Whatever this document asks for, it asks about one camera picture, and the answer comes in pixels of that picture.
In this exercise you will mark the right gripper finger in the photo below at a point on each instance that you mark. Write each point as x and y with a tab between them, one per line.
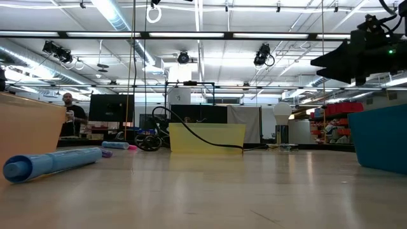
340	75
338	57

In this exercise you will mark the pink highlighter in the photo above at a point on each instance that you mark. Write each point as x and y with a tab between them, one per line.
133	147

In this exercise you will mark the blue Sharpie highlighter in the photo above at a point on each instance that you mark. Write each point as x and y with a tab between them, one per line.
63	160
114	145

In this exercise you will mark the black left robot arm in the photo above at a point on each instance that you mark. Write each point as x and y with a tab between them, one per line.
2	81

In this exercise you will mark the shelf with red bins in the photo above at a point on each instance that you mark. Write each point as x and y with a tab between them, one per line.
345	108

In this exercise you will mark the chrome desk lamp with bulb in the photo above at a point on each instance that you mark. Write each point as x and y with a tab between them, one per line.
282	113

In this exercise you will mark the teal plastic tray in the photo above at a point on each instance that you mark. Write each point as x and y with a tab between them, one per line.
381	140

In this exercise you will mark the grey hanging cloth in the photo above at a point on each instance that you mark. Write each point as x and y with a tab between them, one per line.
245	124

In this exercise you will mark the overhead LED light bar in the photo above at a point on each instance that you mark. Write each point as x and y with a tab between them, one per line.
229	35

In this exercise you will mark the black partition screen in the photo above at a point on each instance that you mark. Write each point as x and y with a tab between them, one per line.
216	114

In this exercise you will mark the yellow plastic tray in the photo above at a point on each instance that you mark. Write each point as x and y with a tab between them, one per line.
222	133

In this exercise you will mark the small dark monitor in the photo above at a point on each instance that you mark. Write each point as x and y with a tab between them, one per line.
149	121

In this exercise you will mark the large black monitor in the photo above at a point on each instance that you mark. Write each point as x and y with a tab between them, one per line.
111	108

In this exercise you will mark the thin purple pen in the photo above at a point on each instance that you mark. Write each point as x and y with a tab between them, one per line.
107	153

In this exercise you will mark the orange plastic tray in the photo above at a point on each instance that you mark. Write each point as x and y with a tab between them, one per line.
28	127

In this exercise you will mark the black aluminium table frame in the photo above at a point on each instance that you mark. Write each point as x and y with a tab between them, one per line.
318	146

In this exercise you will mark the round black overhead camera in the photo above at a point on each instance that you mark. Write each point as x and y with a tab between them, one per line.
183	58

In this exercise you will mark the silver ventilation duct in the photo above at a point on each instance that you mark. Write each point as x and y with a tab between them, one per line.
111	12

